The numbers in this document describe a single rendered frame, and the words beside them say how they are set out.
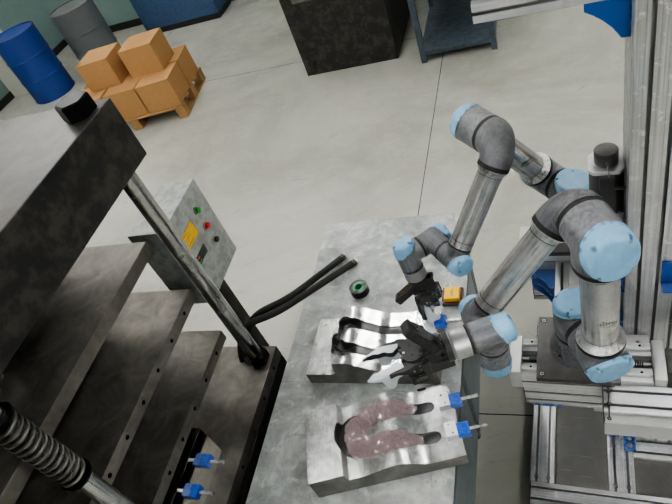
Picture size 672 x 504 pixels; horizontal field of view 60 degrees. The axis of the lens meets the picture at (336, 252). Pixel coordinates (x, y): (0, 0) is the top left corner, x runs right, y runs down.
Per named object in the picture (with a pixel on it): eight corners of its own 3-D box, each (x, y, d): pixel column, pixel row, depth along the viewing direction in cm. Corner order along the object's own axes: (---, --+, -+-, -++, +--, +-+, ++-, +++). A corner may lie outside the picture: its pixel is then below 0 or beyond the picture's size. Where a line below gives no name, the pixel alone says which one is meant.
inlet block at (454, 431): (485, 421, 186) (483, 412, 182) (490, 435, 182) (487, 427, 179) (446, 430, 188) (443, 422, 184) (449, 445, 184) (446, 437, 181)
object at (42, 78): (82, 76, 798) (41, 16, 739) (61, 100, 759) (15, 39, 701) (50, 84, 819) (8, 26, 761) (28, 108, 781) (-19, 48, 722)
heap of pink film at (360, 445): (415, 400, 196) (410, 388, 190) (426, 448, 183) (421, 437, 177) (343, 418, 200) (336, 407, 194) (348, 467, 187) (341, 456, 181)
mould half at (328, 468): (450, 392, 200) (444, 375, 193) (469, 462, 181) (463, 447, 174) (314, 426, 208) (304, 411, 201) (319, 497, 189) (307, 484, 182)
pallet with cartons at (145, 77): (206, 77, 660) (173, 15, 611) (188, 117, 603) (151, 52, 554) (117, 102, 693) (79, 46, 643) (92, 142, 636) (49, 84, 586)
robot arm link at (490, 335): (521, 348, 136) (517, 327, 130) (476, 363, 137) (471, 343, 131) (508, 323, 142) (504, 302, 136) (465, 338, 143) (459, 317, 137)
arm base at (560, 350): (604, 327, 172) (604, 306, 165) (606, 371, 163) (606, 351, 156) (550, 325, 178) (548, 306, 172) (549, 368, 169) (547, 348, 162)
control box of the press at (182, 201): (324, 379, 319) (199, 176, 221) (312, 430, 300) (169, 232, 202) (288, 379, 327) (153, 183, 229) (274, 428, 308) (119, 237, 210)
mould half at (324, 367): (446, 324, 220) (439, 302, 211) (440, 384, 203) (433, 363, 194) (325, 327, 238) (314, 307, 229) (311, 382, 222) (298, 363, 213)
